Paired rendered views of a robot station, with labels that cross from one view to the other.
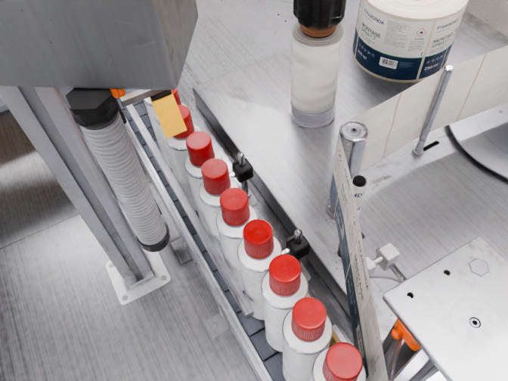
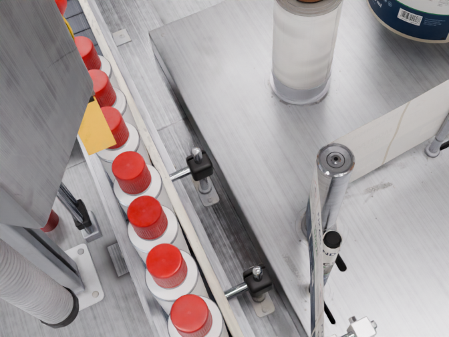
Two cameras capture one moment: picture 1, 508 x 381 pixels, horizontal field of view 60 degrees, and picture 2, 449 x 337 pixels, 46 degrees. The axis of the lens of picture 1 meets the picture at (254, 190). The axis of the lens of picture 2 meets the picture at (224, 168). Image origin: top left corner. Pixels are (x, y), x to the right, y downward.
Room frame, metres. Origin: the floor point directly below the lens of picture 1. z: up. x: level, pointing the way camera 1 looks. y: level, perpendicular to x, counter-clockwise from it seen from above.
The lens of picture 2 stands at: (0.15, -0.06, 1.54)
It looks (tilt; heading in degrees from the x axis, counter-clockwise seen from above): 63 degrees down; 8
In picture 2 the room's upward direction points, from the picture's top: 8 degrees counter-clockwise
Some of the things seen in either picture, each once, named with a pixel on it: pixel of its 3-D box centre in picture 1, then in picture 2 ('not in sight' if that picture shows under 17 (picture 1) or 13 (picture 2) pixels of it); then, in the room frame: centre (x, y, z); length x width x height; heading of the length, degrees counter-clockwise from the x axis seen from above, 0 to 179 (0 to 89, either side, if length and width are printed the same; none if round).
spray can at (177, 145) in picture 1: (190, 161); (127, 164); (0.44, 0.09, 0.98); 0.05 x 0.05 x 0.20
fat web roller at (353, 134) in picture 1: (345, 174); (325, 197); (0.40, -0.14, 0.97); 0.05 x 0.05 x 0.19
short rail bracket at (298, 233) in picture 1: (287, 255); (245, 288); (0.32, -0.04, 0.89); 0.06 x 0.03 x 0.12; 115
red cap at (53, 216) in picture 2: not in sight; (43, 216); (0.43, 0.25, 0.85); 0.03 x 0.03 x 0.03
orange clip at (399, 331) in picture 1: (407, 334); not in sight; (0.13, -0.13, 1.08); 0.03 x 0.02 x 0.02; 25
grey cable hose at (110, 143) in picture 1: (128, 182); (11, 276); (0.25, 0.11, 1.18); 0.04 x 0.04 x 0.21
